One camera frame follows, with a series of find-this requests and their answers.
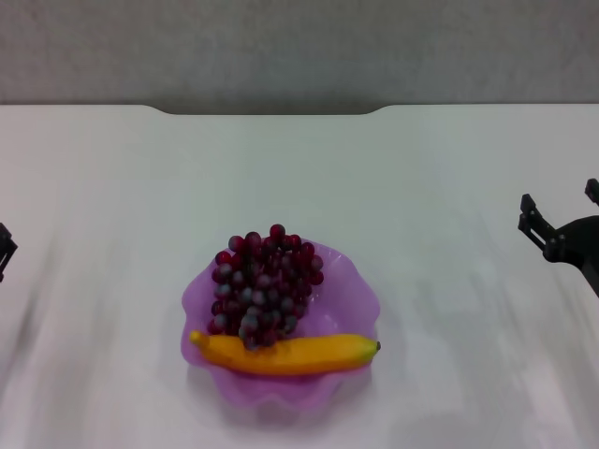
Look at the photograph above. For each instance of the yellow banana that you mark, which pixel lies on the yellow banana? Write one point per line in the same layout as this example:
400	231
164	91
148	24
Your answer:
304	357

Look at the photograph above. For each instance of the dark red grape bunch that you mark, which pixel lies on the dark red grape bunch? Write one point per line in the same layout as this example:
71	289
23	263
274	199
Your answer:
262	285

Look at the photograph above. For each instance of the purple wavy plastic bowl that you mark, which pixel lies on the purple wavy plastic bowl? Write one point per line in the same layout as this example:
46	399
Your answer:
281	388

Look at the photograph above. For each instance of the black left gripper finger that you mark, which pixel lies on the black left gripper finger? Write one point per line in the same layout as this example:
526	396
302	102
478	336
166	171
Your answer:
5	248

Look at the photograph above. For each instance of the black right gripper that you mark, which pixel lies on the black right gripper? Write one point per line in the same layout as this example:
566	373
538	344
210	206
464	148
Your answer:
578	243

